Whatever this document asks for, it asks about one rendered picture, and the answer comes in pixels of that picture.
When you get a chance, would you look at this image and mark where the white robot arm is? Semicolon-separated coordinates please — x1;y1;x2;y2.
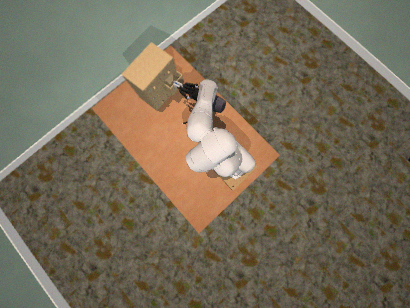
186;80;256;179

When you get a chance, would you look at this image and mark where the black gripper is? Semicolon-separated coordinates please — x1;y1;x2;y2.
173;81;199;101

